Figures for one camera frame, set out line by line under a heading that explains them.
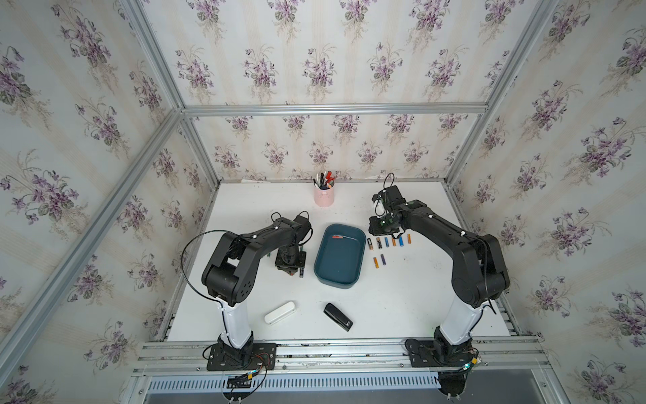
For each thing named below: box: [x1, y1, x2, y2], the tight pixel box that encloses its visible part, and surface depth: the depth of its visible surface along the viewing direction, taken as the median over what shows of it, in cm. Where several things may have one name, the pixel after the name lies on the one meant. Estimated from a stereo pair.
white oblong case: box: [264, 300, 297, 326], surface depth 80 cm
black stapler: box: [323, 302, 354, 333], surface depth 80 cm
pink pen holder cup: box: [313, 181, 335, 208], surface depth 107 cm
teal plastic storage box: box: [313, 223, 366, 289], surface depth 95 cm
